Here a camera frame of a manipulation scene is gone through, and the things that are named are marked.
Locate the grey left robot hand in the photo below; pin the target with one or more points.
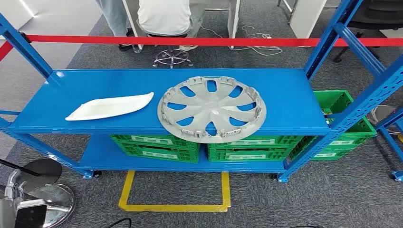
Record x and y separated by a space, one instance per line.
17 185

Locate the white curved plastic part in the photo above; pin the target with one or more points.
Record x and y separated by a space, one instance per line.
107 107

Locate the dark round stanchion base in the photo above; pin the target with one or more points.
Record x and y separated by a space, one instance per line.
41 173

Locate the chrome round stanchion base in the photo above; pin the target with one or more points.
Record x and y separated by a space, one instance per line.
56 201

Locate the person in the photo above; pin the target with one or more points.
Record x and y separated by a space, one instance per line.
110 15
163 15

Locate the stool with chrome base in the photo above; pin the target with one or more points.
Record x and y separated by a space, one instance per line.
172 58

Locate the grey wheel hubcap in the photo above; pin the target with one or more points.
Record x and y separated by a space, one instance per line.
211 110

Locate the red barrier tape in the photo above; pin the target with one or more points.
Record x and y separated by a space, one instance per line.
189 41

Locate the white desk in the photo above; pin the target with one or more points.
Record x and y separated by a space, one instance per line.
307 15
233 19

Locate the grey round stanchion base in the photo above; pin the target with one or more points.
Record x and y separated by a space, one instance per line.
381 118

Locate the black office chair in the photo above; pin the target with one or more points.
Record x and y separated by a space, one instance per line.
377 15

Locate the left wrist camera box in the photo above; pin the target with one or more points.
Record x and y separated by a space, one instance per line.
30 215

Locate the black stanchion post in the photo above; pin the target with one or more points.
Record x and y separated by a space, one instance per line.
22 36

